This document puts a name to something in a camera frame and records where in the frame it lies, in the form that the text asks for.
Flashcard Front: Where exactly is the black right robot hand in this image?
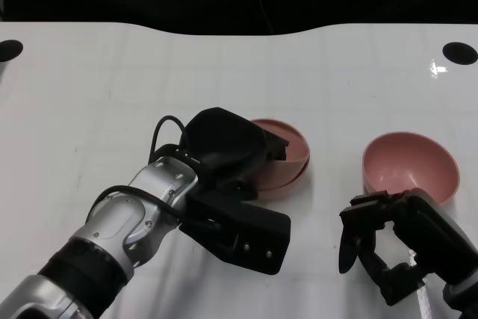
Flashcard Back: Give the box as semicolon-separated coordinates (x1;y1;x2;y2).
338;188;478;307

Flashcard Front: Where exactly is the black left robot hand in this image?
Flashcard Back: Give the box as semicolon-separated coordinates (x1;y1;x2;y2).
178;106;291;201

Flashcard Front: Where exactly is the black round table grommet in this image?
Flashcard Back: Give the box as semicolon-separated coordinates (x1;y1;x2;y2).
442;41;478;67
0;39;25;63

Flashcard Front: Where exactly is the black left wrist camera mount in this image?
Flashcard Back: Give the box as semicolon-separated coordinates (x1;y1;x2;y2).
179;191;293;276

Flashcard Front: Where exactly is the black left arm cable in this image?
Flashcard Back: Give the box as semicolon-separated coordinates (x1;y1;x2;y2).
90;114;188;225

